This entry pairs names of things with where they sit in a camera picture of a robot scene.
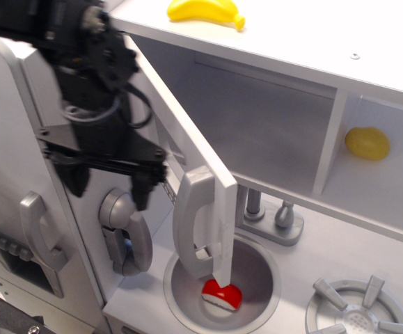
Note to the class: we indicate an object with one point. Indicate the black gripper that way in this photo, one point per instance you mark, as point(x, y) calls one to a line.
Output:
point(109, 141)

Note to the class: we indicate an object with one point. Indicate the white toy microwave door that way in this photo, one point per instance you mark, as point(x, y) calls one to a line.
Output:
point(205, 190)

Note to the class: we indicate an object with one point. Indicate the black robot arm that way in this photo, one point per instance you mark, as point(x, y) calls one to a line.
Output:
point(93, 67)

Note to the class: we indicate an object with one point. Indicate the grey toy telephone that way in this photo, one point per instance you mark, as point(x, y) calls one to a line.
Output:
point(126, 234)

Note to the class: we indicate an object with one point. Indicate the grey toy ice dispenser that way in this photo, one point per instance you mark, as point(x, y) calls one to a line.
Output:
point(17, 258)

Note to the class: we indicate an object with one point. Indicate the red toy sushi piece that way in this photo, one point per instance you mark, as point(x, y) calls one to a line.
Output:
point(228, 297)

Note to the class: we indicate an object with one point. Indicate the silver toy sink bowl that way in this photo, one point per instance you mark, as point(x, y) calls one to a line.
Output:
point(254, 272)

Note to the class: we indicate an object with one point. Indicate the grey toy faucet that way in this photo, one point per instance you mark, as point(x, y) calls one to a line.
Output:
point(277, 223)

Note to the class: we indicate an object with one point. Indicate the yellow toy banana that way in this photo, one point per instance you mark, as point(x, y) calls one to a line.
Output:
point(219, 11)

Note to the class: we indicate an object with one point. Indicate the white toy kitchen cabinet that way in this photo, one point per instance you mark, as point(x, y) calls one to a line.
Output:
point(275, 102)

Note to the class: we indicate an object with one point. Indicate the yellow toy lemon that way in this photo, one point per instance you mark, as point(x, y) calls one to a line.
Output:
point(367, 143)

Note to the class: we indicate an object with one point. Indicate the grey toy stove burner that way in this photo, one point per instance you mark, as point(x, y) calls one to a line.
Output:
point(353, 306)

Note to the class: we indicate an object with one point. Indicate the grey fridge door handle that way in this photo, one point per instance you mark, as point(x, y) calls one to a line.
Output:
point(32, 210)

